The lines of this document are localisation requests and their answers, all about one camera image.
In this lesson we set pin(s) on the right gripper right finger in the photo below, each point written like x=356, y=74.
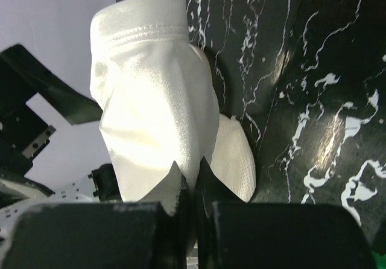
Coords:
x=235, y=234

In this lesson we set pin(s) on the white bra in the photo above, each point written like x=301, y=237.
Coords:
x=154, y=88

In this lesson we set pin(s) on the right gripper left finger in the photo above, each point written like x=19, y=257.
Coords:
x=148, y=233

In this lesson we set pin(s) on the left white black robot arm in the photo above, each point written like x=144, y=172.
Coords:
x=18, y=194

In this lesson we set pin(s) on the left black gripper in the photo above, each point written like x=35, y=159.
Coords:
x=23, y=133

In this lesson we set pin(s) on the white mesh laundry bag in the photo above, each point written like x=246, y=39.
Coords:
x=235, y=160

